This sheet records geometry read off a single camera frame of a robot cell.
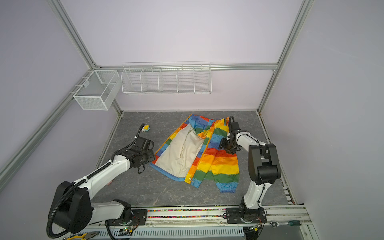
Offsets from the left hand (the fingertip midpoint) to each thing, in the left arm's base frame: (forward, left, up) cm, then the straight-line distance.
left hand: (149, 158), depth 87 cm
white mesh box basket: (+42, +35, +19) cm, 58 cm away
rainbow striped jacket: (+5, -25, -6) cm, 27 cm away
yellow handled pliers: (-35, +27, -6) cm, 45 cm away
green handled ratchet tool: (-36, -63, -5) cm, 72 cm away
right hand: (+6, -45, -6) cm, 46 cm away
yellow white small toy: (+28, +8, -7) cm, 30 cm away
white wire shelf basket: (+47, -11, +21) cm, 53 cm away
